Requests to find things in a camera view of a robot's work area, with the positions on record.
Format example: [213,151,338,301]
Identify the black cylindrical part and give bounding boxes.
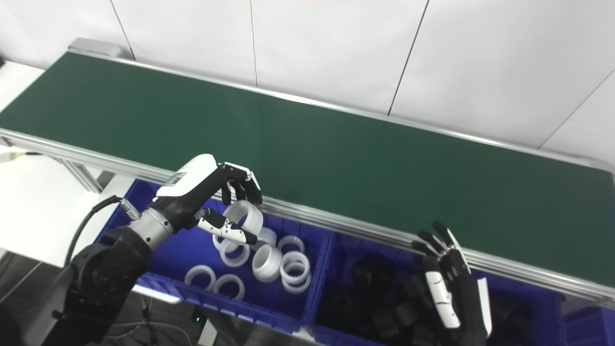
[394,300,422,328]
[371,309,400,338]
[353,261,386,290]
[326,287,362,319]

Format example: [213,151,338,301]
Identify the blue bin with black parts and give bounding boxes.
[307,231,568,346]

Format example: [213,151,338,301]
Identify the blue bin with white rings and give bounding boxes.
[95,179,333,335]

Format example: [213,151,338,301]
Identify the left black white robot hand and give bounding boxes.
[147,154,264,246]

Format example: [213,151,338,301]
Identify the black cable with white connector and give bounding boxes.
[0,151,43,164]

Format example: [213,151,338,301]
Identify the grey floor cable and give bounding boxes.
[111,294,194,346]

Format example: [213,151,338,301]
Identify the green conveyor belt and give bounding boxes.
[0,38,615,309]
[0,52,615,290]

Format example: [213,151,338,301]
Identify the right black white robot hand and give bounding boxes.
[411,221,494,346]

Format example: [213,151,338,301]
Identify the aluminium conveyor leg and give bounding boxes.
[57,158,117,195]

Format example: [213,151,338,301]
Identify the empty blue bin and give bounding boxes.
[562,302,615,346]

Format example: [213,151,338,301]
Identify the grey conveyor end housing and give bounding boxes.
[67,38,124,60]

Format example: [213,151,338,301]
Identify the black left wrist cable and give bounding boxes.
[64,194,141,268]

